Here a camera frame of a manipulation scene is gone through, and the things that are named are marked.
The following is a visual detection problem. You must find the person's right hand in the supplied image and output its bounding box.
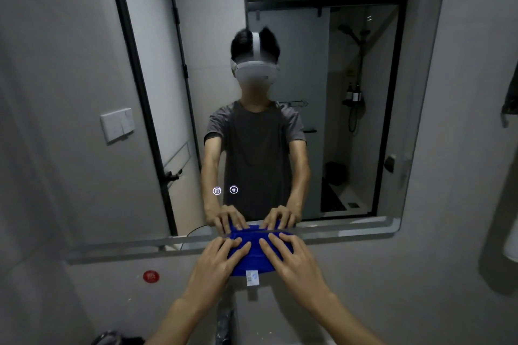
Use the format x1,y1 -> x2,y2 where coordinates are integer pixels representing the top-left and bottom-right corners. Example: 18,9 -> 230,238
258,232 -> 337,310

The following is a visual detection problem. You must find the person's left hand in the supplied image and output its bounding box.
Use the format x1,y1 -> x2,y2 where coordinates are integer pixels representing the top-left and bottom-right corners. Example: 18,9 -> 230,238
182,235 -> 253,313

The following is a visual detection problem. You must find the blue cloth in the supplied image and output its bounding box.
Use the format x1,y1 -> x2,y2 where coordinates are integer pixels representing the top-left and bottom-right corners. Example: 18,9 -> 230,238
226,224 -> 295,287

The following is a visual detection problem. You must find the rectangular wall mirror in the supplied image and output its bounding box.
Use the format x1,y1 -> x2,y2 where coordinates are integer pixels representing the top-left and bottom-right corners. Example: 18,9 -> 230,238
0,0 -> 452,265

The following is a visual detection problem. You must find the chrome faucet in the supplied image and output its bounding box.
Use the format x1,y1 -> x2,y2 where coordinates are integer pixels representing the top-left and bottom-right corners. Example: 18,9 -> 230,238
214,304 -> 235,345

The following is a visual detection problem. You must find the hanging white towel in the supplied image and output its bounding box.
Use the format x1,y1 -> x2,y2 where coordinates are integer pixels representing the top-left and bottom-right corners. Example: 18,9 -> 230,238
503,215 -> 518,264

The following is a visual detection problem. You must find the black towel rack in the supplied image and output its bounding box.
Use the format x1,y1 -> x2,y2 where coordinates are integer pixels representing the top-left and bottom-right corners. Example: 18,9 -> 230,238
501,61 -> 518,128

